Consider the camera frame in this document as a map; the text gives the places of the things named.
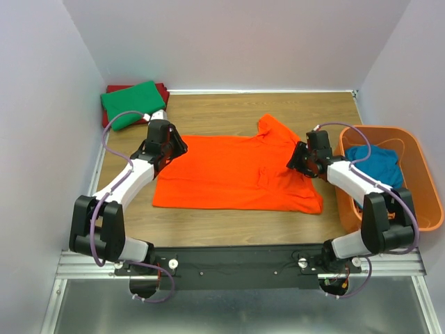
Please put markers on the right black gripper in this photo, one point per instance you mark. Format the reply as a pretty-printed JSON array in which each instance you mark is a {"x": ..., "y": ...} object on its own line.
[{"x": 295, "y": 162}]

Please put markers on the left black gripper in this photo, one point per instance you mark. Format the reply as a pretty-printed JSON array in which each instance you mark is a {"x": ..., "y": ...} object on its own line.
[{"x": 181, "y": 146}]

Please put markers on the orange t shirt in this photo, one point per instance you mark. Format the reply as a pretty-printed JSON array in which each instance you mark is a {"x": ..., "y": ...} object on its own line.
[{"x": 238, "y": 172}]

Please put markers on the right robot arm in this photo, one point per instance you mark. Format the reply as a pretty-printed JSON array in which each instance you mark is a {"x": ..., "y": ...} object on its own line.
[{"x": 388, "y": 223}]

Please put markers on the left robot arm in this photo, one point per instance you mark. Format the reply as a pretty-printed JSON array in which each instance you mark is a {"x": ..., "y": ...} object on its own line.
[{"x": 97, "y": 228}]

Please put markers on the green folded t shirt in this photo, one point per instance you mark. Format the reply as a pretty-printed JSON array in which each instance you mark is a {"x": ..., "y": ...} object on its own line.
[{"x": 132, "y": 101}]

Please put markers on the blue crumpled t shirt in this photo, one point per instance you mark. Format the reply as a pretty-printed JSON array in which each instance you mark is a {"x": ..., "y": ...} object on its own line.
[{"x": 382, "y": 165}]

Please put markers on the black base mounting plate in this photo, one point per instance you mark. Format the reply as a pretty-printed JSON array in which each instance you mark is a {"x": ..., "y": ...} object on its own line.
[{"x": 301, "y": 266}]

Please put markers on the orange plastic laundry basket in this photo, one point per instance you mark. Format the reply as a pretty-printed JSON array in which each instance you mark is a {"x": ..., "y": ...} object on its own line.
[{"x": 416, "y": 175}]

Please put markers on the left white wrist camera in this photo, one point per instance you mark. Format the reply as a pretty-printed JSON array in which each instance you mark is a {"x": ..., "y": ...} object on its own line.
[{"x": 157, "y": 115}]

